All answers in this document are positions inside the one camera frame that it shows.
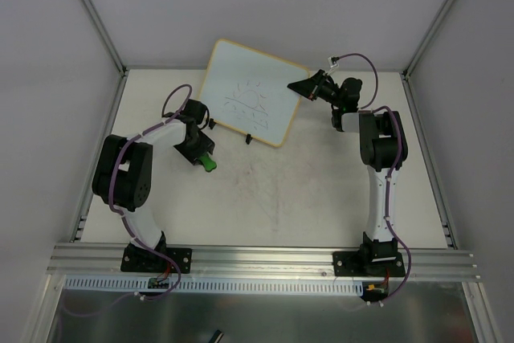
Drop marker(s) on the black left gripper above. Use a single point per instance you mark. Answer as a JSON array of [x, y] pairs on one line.
[[197, 150]]

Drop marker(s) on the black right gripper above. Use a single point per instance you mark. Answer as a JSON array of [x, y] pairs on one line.
[[316, 88]]

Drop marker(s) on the green whiteboard eraser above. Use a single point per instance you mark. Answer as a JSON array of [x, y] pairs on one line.
[[207, 162]]

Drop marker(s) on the yellow framed whiteboard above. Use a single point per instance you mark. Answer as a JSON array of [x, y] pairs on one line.
[[246, 90]]

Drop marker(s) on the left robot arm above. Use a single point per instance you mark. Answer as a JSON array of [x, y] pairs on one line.
[[123, 180]]

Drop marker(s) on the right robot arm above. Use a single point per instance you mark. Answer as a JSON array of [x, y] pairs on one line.
[[383, 150]]

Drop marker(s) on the small black object bottom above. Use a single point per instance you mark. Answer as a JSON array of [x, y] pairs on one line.
[[217, 336]]

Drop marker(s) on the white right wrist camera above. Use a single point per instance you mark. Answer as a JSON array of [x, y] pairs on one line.
[[333, 61]]

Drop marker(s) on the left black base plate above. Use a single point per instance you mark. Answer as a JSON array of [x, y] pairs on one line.
[[137, 260]]

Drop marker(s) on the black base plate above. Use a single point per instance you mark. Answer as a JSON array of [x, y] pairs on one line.
[[352, 263], [137, 260]]

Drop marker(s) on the white slotted cable duct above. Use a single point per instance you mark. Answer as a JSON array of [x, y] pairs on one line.
[[217, 285]]

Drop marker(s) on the aluminium mounting rail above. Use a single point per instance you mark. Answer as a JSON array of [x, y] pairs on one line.
[[287, 263]]

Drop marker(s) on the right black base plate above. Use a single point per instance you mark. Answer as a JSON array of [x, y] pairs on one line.
[[352, 263]]

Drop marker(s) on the right aluminium frame post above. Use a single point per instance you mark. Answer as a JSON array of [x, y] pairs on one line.
[[428, 37]]

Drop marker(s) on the aluminium frame post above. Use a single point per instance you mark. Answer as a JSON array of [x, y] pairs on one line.
[[428, 37], [105, 38]]

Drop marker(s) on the left aluminium frame post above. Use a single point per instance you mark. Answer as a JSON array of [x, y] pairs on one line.
[[105, 38]]

